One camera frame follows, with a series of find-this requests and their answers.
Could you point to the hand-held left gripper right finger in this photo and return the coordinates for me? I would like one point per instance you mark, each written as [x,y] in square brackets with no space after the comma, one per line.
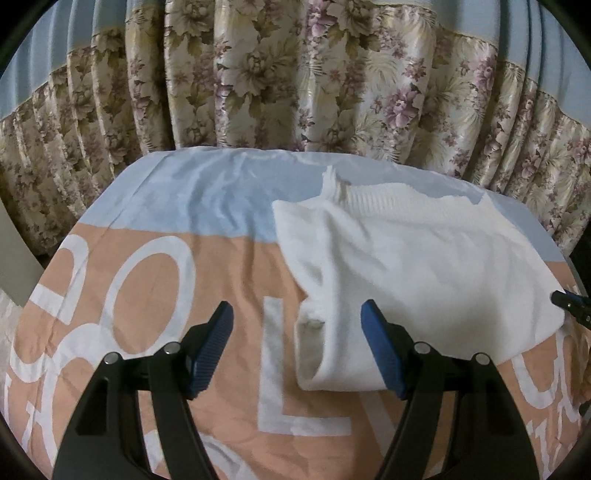
[383,350]

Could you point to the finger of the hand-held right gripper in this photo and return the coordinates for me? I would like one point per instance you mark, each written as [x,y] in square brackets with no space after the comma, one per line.
[575,304]

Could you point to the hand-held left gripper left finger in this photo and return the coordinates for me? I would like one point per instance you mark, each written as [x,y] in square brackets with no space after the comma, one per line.
[212,350]

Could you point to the white knit sweater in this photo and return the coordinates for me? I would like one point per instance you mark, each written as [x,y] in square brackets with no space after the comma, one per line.
[415,267]

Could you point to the orange printed blanket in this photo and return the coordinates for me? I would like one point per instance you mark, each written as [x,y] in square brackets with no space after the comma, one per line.
[138,230]

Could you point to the white board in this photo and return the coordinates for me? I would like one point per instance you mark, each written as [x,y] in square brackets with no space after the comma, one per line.
[16,267]

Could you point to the blue floral curtain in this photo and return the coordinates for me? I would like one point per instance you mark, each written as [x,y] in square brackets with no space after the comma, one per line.
[277,92]

